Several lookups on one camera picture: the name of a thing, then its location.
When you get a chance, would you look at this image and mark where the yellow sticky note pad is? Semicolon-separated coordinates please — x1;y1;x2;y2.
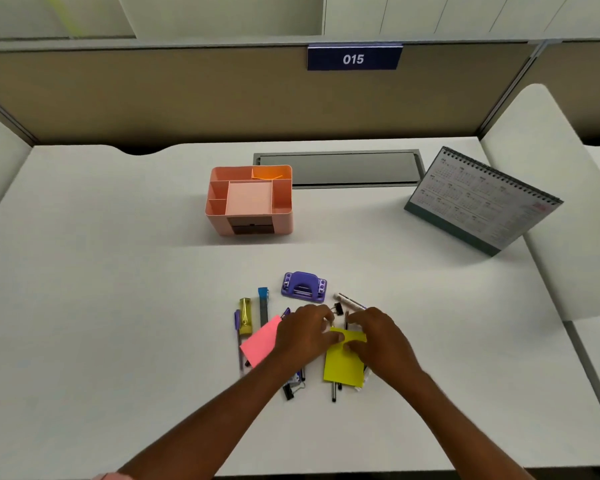
323;328;369;389

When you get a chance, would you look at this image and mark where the purple hole punch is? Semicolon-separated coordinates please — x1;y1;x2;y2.
281;271;328;303

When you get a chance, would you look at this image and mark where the grey cable tray cover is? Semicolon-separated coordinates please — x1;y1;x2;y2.
253;148;426;189

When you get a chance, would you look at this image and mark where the beige partition panel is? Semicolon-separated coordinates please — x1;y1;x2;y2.
0;42;536;153
479;40;600;145

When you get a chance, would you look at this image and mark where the person's left forearm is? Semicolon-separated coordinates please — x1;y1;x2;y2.
117;354;301;480

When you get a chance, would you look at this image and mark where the pink desk organizer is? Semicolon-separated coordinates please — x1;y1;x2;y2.
205;164;295;238

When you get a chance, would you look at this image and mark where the blue number sign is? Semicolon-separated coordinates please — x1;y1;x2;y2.
307;43;403;71

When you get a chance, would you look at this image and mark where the white panelled cabinet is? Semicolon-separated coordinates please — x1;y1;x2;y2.
322;0;600;43

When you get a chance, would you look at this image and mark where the person's left hand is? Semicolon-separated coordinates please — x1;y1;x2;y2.
272;303;346;368

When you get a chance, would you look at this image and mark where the person's right hand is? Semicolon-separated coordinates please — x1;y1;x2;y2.
342;307;426;393

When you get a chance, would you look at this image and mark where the person's right forearm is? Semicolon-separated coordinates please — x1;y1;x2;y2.
395;372;536;480

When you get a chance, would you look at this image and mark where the blue capped white marker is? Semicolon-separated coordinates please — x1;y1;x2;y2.
333;292;367;312

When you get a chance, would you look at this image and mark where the purple gel pen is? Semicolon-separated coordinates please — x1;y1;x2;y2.
233;309;245;375

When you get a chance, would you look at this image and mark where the white side divider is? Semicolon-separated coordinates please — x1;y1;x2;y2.
0;104;33;235
479;83;600;323

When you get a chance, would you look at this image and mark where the white open shelf unit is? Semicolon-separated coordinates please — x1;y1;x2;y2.
0;0;326;43

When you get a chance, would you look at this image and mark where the green spiral desk calendar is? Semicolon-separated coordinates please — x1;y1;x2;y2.
403;146;565;257

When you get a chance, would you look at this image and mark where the pink sticky note pad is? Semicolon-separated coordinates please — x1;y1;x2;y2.
239;314;284;369

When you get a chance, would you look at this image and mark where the black pencil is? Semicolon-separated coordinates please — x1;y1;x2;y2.
337;309;350;391

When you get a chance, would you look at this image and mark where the yellow transparent lead case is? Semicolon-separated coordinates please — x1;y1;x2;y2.
237;297;254;337

